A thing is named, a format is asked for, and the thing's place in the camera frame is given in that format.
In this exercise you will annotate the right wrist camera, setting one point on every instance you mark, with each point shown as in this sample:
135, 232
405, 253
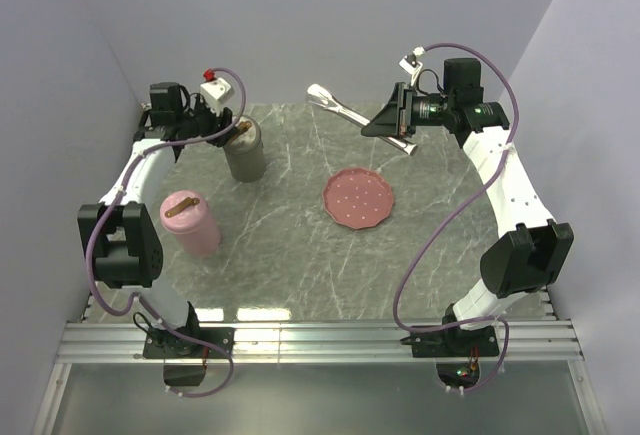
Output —
412, 65

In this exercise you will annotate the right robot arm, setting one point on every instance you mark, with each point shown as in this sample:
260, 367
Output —
532, 246

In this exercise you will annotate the grey cylindrical container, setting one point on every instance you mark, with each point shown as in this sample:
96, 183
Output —
247, 163

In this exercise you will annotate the grey round lid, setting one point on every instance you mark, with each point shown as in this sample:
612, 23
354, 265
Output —
246, 137

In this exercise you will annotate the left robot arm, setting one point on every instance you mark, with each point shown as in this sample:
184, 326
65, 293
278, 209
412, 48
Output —
122, 250

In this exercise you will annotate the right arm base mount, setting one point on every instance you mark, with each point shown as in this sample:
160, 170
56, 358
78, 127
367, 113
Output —
458, 353

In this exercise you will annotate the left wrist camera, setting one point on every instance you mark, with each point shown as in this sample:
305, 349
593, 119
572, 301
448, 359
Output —
215, 91

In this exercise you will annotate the metal tongs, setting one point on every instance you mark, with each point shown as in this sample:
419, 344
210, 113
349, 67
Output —
322, 98

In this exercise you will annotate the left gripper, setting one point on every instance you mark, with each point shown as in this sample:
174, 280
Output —
224, 119

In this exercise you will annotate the pink round lid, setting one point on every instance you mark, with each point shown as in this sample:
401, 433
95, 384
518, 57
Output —
180, 211

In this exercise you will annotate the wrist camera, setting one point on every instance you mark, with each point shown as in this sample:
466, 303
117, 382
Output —
412, 65
215, 91

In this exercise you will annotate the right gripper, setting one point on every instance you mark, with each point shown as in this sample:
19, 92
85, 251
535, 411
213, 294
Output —
396, 120

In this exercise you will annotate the pink polka dot plate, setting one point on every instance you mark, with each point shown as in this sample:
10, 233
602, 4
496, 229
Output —
358, 198

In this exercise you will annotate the pink cylindrical container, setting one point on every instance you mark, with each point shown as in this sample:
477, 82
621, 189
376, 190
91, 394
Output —
196, 231

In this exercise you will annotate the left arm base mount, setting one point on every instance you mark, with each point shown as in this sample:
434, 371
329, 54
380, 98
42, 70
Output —
185, 363

